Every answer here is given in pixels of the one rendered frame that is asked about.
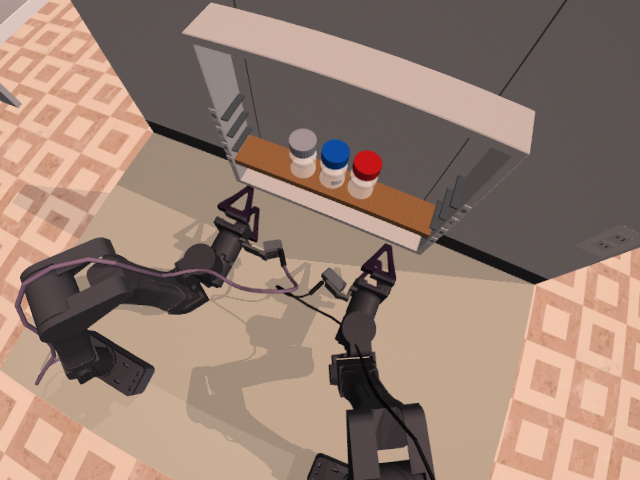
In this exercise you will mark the beige wall rack frame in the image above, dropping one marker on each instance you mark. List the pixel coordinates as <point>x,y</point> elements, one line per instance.
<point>366,72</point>

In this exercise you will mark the clear plastic bottle with red cap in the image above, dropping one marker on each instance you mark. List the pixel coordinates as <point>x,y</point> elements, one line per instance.
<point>366,167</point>

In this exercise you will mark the white bottle with grey cap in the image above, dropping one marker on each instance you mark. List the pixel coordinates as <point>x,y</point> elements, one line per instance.
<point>302,145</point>

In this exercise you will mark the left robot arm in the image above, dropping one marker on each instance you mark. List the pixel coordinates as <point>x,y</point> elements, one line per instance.
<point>60,315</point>

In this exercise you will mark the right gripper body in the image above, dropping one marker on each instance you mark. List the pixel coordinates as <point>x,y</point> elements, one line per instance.
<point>367,298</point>

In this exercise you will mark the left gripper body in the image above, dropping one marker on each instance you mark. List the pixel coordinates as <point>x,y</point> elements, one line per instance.
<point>231,239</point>

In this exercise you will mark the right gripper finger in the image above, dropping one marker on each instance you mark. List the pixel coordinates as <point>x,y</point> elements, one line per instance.
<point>368,267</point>
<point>377,264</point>

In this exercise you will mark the brown wooden shelf board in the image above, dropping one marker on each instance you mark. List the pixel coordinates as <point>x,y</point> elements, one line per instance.
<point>385,203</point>

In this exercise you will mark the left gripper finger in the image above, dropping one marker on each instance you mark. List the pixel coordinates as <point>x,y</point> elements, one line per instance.
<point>226,204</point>
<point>254,235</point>

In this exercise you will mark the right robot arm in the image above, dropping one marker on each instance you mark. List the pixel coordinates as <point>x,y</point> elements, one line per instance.
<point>357,331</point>

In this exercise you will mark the clear glass bottle with blue cap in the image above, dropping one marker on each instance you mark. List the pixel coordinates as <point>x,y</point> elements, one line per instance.
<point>335,155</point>

